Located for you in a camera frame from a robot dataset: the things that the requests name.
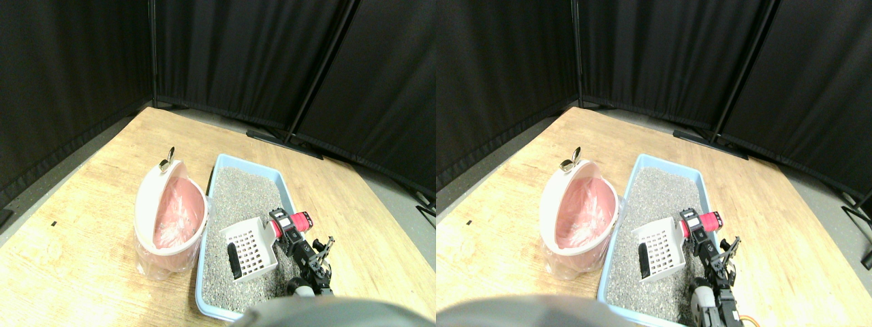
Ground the blue litter tray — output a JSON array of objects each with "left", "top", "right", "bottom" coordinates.
[
  {"left": 597, "top": 154, "right": 734, "bottom": 327},
  {"left": 196, "top": 154, "right": 322, "bottom": 323}
]

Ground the white scoop with red handle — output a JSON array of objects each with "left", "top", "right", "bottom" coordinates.
[
  {"left": 631, "top": 209, "right": 723, "bottom": 283},
  {"left": 221, "top": 211, "right": 315, "bottom": 282}
]

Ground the white bin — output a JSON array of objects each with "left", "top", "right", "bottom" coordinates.
[
  {"left": 539, "top": 146, "right": 621, "bottom": 281},
  {"left": 133, "top": 146, "right": 213, "bottom": 282}
]

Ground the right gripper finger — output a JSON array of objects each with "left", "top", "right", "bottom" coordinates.
[
  {"left": 679, "top": 207, "right": 700, "bottom": 240},
  {"left": 268, "top": 207, "right": 292, "bottom": 240}
]

